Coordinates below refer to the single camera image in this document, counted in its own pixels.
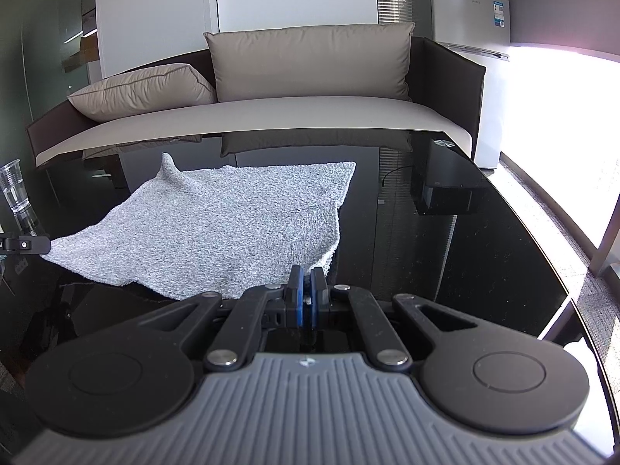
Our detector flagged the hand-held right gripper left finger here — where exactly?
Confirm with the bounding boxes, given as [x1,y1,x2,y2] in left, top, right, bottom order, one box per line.
[128,265,307,371]

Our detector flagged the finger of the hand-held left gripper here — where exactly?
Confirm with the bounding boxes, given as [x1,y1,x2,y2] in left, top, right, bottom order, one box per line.
[0,235,52,256]

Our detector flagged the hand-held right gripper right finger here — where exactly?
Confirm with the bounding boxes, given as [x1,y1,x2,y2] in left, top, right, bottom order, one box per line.
[309,265,490,369]

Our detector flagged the grey towel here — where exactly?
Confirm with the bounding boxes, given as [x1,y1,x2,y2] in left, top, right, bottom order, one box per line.
[46,152,357,301]

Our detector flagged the clear plastic cup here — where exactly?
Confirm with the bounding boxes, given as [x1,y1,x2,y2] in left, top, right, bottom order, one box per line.
[0,159,31,214]

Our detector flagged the small beige cushion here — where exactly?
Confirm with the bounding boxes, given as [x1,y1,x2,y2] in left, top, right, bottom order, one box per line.
[67,63,217,123]

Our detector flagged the dark brown sofa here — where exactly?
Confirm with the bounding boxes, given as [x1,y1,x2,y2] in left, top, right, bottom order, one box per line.
[25,22,486,170]

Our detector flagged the large beige cushion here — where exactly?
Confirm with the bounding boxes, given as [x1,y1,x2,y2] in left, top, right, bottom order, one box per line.
[203,23,416,103]

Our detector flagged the small grey fridge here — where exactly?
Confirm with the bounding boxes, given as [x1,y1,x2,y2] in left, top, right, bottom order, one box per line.
[414,0,511,170]

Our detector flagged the grey roller shade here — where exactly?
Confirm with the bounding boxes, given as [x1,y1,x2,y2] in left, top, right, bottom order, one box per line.
[499,0,620,64]

